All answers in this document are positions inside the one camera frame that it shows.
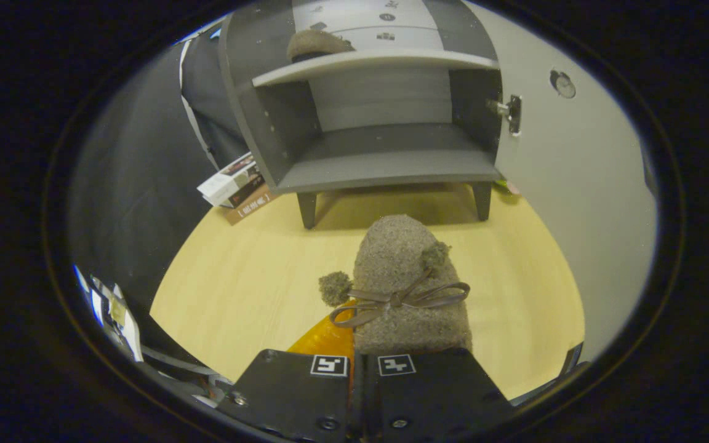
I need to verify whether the small black clip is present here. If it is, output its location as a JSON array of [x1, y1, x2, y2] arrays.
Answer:
[[559, 341, 586, 377]]

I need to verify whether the white book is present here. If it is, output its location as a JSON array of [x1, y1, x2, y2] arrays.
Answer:
[[197, 153, 264, 208]]

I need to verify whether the beige shoe cabinet door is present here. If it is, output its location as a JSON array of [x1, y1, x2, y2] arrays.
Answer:
[[462, 0, 660, 364]]

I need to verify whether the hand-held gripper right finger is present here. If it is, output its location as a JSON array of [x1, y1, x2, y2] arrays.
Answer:
[[361, 348, 515, 442]]

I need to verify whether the black backdrop cloth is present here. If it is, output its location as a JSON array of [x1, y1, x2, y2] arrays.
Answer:
[[68, 28, 250, 364]]

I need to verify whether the brown book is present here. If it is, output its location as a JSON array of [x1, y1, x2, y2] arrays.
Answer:
[[224, 183, 280, 226]]

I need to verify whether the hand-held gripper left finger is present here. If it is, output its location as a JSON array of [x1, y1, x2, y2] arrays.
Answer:
[[218, 300, 356, 442]]

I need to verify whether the grey shoe cabinet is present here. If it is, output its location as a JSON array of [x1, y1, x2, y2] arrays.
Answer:
[[219, 0, 506, 229]]

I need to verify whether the brown fuzzy shoe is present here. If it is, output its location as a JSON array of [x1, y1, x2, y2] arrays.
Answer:
[[319, 214, 473, 356], [286, 29, 355, 63]]

